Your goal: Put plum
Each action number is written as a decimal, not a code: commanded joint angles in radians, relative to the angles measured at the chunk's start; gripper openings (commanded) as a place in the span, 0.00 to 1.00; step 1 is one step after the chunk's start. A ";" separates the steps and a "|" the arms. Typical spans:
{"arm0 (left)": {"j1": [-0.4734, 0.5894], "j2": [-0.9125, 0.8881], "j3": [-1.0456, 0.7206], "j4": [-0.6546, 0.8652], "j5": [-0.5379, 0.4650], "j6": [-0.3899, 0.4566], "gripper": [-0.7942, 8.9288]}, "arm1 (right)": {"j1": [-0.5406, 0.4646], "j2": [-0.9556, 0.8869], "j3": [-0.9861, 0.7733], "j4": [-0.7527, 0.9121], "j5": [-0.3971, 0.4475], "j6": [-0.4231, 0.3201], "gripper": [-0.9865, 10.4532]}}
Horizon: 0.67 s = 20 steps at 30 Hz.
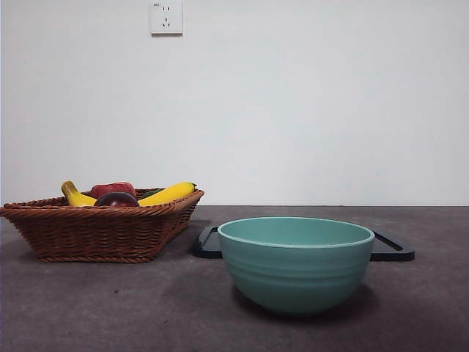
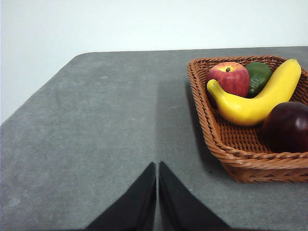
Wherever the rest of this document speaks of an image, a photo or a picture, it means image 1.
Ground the dark red plum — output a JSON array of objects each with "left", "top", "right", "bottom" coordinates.
[{"left": 94, "top": 191, "right": 140, "bottom": 208}]

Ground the teal ribbed bowl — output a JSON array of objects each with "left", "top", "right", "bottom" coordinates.
[{"left": 217, "top": 216, "right": 375, "bottom": 317}]

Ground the yellow banana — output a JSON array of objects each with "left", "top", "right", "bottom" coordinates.
[{"left": 61, "top": 180, "right": 198, "bottom": 208}]

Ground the black rectangular tray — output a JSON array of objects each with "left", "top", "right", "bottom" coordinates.
[{"left": 191, "top": 225, "right": 416, "bottom": 263}]

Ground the dark green vegetable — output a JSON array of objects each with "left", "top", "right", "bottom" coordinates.
[{"left": 137, "top": 188, "right": 166, "bottom": 201}]

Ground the red apple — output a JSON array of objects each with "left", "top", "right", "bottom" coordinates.
[{"left": 90, "top": 181, "right": 137, "bottom": 201}]

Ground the brown wicker basket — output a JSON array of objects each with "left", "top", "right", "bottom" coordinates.
[{"left": 0, "top": 188, "right": 205, "bottom": 263}]

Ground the white wall socket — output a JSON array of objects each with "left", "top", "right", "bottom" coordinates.
[{"left": 150, "top": 1, "right": 184, "bottom": 37}]

